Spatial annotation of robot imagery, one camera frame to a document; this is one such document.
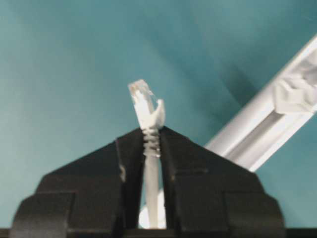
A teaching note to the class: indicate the aluminium extrusion frame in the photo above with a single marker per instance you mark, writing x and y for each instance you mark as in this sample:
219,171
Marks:
274,115

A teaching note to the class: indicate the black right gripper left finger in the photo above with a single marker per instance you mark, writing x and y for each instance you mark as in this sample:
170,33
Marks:
96,196

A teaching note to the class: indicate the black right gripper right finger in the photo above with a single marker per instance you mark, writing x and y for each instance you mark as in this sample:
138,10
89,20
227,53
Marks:
207,196

